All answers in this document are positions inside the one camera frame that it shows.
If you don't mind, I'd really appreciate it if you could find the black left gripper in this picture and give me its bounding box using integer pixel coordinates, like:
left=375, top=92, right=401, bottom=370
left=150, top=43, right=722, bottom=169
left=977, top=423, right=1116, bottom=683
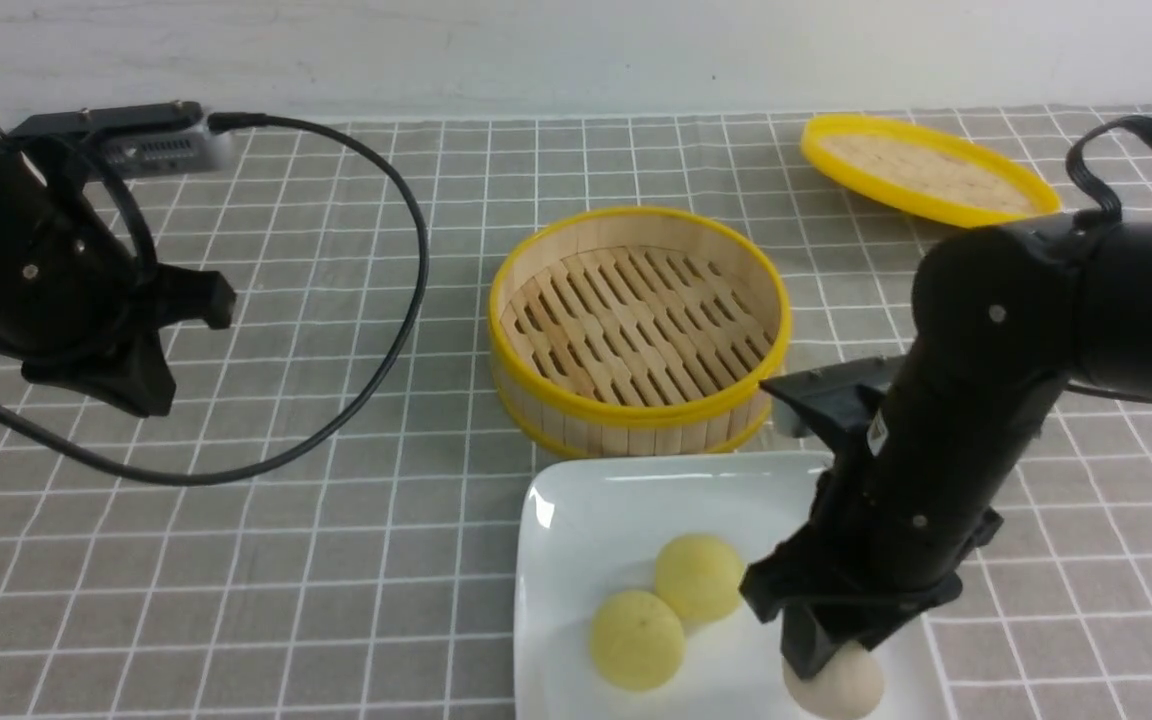
left=0, top=135, right=236, bottom=416

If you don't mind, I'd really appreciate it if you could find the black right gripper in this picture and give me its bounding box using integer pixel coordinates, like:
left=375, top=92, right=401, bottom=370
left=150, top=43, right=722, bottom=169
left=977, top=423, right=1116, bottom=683
left=738, top=470, right=1005, bottom=680

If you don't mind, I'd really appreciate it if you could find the white steamed bun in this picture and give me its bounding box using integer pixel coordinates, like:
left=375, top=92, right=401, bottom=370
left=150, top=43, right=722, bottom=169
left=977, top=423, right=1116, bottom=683
left=781, top=641, right=886, bottom=719

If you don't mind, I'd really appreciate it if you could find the yellow steamed bun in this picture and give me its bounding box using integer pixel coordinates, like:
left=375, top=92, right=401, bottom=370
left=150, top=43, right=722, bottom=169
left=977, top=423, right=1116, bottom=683
left=654, top=533, right=746, bottom=626
left=588, top=591, right=685, bottom=692

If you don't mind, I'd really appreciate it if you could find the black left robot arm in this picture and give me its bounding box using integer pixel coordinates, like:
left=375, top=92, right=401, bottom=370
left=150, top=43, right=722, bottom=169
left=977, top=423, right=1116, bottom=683
left=0, top=103, right=236, bottom=418

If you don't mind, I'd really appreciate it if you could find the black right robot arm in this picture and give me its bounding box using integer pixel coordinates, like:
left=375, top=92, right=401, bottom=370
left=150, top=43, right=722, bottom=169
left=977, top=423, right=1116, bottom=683
left=740, top=215, right=1152, bottom=680

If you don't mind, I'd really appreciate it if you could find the white square plate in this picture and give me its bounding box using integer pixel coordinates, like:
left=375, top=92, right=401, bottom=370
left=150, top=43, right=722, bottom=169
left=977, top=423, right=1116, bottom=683
left=513, top=450, right=949, bottom=720

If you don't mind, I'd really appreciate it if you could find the bamboo steamer basket yellow rim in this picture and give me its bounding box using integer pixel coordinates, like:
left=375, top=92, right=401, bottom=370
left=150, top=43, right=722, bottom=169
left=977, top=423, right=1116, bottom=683
left=486, top=206, right=791, bottom=457

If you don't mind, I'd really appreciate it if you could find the yellow rimmed steamer lid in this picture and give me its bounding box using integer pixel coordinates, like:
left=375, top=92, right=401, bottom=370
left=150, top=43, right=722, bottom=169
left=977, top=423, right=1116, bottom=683
left=799, top=114, right=1062, bottom=228

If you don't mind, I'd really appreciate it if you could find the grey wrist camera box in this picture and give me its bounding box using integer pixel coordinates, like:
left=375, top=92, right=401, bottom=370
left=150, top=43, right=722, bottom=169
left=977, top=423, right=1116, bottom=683
left=8, top=101, right=236, bottom=184

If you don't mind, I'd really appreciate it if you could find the black camera cable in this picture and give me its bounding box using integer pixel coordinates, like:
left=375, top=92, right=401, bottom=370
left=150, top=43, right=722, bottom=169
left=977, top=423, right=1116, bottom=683
left=0, top=112, right=431, bottom=488

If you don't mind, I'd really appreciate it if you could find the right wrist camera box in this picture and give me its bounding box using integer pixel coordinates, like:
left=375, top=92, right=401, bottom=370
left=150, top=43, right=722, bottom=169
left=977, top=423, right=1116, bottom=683
left=759, top=355, right=905, bottom=441

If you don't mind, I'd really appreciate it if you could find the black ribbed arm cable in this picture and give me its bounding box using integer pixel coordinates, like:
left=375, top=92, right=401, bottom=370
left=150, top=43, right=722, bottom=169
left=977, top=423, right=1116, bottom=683
left=1066, top=114, right=1152, bottom=233

